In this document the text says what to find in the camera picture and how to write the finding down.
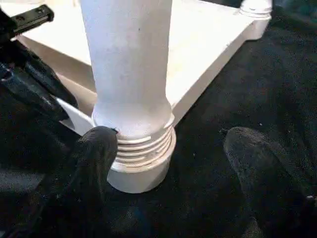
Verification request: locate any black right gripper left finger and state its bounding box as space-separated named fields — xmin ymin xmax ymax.
xmin=31 ymin=125 xmax=119 ymax=238

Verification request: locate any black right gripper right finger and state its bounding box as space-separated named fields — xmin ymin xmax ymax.
xmin=222 ymin=126 xmax=317 ymax=238

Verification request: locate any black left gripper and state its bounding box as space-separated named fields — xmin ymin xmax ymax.
xmin=0 ymin=0 xmax=79 ymax=130

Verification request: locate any white plastic table leg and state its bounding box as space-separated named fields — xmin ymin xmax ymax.
xmin=238 ymin=0 xmax=273 ymax=20
xmin=78 ymin=0 xmax=177 ymax=172

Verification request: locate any white plastic table top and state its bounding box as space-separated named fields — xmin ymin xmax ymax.
xmin=0 ymin=0 xmax=272 ymax=194

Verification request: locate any black plastic mat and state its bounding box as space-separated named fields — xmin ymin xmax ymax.
xmin=0 ymin=4 xmax=317 ymax=238

